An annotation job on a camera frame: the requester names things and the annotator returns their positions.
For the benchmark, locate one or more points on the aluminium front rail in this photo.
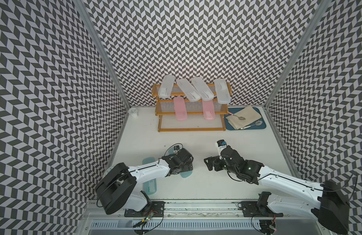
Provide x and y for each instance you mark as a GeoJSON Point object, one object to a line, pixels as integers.
{"type": "Point", "coordinates": [198, 209]}

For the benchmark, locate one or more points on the orange wooden three-tier shelf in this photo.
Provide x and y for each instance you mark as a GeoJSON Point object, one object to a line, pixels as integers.
{"type": "Point", "coordinates": [166, 114]}

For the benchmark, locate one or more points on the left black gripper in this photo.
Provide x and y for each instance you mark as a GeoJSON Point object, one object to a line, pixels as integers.
{"type": "Point", "coordinates": [188, 167]}

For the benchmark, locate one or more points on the teal pencil case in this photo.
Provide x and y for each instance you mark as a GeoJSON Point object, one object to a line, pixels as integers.
{"type": "Point", "coordinates": [150, 187]}
{"type": "Point", "coordinates": [186, 174]}

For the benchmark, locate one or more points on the pink pencil case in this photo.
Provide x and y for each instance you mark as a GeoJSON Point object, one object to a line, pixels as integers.
{"type": "Point", "coordinates": [180, 109]}
{"type": "Point", "coordinates": [208, 110]}

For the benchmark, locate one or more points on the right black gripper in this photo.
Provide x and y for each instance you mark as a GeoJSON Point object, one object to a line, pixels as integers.
{"type": "Point", "coordinates": [216, 160]}

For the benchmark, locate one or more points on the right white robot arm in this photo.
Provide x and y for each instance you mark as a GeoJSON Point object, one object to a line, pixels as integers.
{"type": "Point", "coordinates": [323, 202]}

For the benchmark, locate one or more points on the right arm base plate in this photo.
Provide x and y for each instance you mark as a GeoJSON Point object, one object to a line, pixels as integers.
{"type": "Point", "coordinates": [250, 208]}

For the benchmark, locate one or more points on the metal spoon white handle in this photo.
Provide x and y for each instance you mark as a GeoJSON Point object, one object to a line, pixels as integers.
{"type": "Point", "coordinates": [257, 123]}

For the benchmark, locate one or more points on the beige folded cloth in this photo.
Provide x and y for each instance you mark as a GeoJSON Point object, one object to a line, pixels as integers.
{"type": "Point", "coordinates": [249, 113]}

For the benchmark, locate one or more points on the metal spoon pink handle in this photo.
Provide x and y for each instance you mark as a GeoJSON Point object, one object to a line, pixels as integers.
{"type": "Point", "coordinates": [236, 116]}

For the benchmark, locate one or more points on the clear pencil case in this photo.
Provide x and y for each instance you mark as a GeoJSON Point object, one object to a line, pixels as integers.
{"type": "Point", "coordinates": [188, 89]}
{"type": "Point", "coordinates": [202, 88]}
{"type": "Point", "coordinates": [166, 87]}
{"type": "Point", "coordinates": [222, 91]}

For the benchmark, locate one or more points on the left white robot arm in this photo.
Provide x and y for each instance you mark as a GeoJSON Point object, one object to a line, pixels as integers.
{"type": "Point", "coordinates": [117, 189]}

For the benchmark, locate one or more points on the round patterned plate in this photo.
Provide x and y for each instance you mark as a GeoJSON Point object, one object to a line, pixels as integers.
{"type": "Point", "coordinates": [109, 169]}

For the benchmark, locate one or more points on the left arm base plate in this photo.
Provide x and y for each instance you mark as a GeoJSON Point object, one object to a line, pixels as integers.
{"type": "Point", "coordinates": [157, 207]}

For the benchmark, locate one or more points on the teal rectangular tray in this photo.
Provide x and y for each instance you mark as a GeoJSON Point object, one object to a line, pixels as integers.
{"type": "Point", "coordinates": [237, 109]}

